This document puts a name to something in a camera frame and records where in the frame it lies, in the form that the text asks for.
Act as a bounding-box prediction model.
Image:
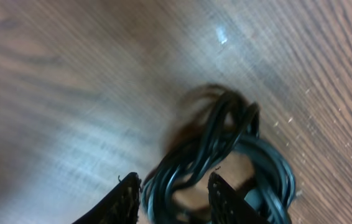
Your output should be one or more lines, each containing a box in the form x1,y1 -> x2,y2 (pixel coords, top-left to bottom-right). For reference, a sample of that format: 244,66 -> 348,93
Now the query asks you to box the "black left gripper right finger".
208,172 -> 269,224

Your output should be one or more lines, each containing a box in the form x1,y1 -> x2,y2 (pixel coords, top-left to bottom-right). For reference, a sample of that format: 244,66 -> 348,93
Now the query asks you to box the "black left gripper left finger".
73,172 -> 141,224

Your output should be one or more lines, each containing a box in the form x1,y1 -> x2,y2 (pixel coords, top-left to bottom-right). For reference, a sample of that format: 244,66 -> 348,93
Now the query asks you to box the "black usb cable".
141,83 -> 297,224

